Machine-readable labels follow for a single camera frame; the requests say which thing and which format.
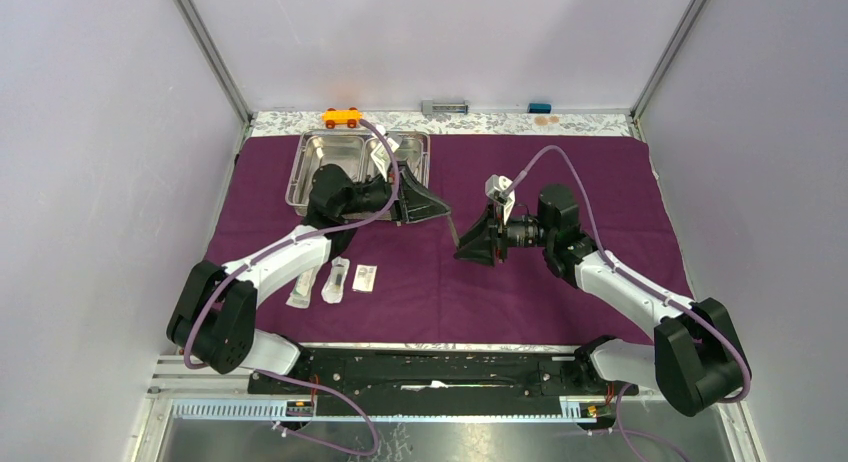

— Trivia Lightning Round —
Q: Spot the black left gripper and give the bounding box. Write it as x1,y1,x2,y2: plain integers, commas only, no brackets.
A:
338,161,451,226

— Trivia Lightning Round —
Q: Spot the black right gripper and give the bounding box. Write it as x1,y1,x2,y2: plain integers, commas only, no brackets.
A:
454,199,555,268

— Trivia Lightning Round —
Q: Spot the purple cloth wrap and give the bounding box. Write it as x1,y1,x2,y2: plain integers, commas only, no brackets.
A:
177,132,694,346

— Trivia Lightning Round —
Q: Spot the perforated steel instrument tray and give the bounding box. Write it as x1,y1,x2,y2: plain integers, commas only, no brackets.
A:
285,129,431,216

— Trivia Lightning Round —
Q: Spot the small white sterile packet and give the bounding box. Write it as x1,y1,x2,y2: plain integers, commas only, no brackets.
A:
352,264,377,293

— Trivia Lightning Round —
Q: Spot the long white sterile packet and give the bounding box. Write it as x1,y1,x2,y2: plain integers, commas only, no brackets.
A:
286,267,319,309

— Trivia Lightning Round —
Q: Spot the steel scalpel handle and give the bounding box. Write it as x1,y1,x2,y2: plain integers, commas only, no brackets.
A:
447,216,460,249

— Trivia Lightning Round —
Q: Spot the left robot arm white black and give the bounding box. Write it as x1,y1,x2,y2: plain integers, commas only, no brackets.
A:
166,162,451,393

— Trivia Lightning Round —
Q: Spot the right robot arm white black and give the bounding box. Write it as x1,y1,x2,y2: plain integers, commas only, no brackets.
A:
454,178,752,416

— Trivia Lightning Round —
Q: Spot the orange toy car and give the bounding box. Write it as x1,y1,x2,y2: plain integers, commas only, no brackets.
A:
321,107,363,129

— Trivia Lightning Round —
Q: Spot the blue plastic block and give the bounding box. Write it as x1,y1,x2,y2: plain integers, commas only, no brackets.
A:
527,102,552,114

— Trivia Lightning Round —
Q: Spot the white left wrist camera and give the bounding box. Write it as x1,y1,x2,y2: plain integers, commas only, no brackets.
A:
369,135,400,180

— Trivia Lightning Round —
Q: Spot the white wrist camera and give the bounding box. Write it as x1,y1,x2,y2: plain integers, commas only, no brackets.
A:
369,135,400,180
485,175,515,222

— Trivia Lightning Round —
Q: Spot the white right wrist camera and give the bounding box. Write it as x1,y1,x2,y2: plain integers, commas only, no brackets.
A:
485,175,515,222

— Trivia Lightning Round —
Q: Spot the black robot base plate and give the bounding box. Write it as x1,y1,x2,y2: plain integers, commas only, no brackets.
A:
248,348,638,417

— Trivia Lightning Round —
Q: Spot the slotted grey cable duct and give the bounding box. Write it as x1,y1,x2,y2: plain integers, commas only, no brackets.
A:
172,393,596,423

